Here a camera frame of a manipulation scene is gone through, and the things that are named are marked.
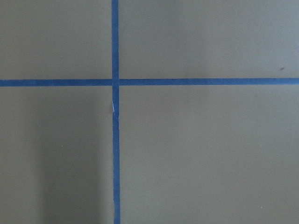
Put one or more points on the blue tape strip lengthwise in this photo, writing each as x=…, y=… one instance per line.
x=116, y=110

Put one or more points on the blue tape strip crosswise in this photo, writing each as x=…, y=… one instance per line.
x=147, y=82

